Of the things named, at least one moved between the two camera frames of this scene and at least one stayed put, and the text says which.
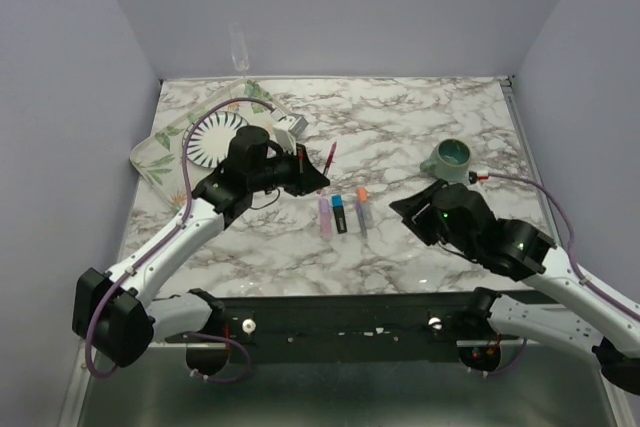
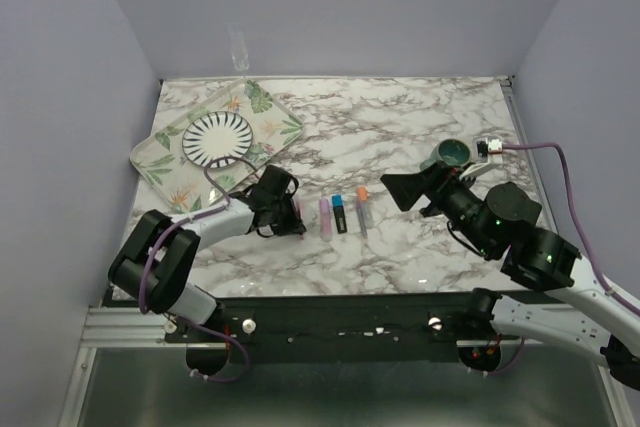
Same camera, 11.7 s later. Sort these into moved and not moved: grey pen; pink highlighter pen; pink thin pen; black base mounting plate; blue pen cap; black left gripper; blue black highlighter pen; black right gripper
Moved: black left gripper; pink thin pen; black right gripper
Not moved: blue black highlighter pen; grey pen; pink highlighter pen; black base mounting plate; blue pen cap
